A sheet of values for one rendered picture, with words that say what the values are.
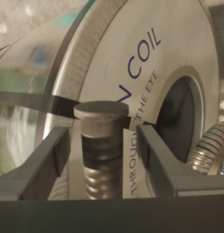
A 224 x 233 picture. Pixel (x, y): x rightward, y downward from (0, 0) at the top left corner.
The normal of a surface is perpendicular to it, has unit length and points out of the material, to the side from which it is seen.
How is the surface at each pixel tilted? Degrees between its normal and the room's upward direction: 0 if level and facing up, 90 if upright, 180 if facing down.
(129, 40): 90
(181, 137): 47
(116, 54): 90
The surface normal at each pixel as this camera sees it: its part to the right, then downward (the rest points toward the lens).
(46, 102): -0.67, -0.18
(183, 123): -0.70, 0.14
